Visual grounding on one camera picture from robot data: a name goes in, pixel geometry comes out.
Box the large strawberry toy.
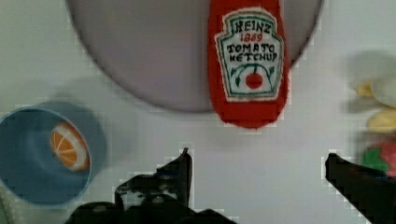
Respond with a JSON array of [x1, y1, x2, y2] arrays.
[[361, 142, 396, 177]]

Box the blue bowl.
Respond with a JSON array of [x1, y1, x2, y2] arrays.
[[0, 102, 106, 207]]

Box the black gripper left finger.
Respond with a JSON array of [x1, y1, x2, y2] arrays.
[[64, 147, 236, 224]]

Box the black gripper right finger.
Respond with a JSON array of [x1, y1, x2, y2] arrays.
[[325, 153, 396, 224]]

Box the orange slice toy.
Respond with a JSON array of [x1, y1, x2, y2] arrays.
[[49, 122, 90, 172]]

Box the red plush ketchup bottle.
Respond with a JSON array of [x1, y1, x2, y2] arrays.
[[207, 0, 289, 129]]

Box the round grey plate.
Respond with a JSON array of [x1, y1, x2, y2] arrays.
[[65, 0, 325, 114]]

